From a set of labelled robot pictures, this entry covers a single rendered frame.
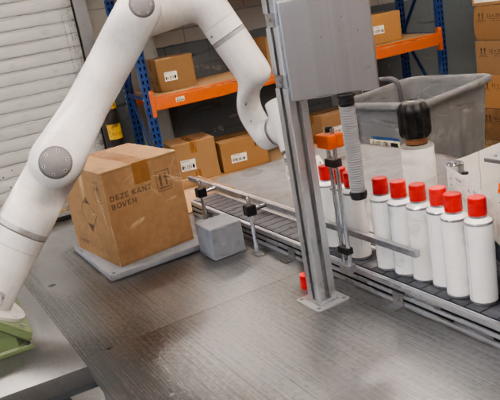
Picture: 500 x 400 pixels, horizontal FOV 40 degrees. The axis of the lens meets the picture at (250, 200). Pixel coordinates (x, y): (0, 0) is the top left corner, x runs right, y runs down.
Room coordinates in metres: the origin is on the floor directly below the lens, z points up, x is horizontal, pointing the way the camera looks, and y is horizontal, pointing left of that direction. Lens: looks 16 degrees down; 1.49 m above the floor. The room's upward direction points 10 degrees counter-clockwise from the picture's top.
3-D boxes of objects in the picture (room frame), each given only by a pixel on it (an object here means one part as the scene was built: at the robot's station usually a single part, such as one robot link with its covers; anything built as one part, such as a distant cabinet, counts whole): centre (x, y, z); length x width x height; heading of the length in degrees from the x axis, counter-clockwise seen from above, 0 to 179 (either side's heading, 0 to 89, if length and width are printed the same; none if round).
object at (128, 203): (1.94, 0.36, 0.99); 0.30 x 0.24 x 0.27; 34
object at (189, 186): (2.37, 0.23, 0.85); 0.30 x 0.26 x 0.04; 27
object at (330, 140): (1.40, -0.21, 1.05); 0.10 x 0.04 x 0.33; 117
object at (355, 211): (1.46, -0.23, 0.98); 0.05 x 0.05 x 0.20
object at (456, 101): (4.05, -1.08, 0.48); 0.89 x 0.63 x 0.96; 130
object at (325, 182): (1.56, -0.19, 0.98); 0.05 x 0.05 x 0.20
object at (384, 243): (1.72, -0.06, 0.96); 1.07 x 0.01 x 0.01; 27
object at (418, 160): (1.68, -0.44, 1.03); 0.09 x 0.09 x 0.30
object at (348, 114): (1.29, -0.21, 1.18); 0.04 x 0.04 x 0.21
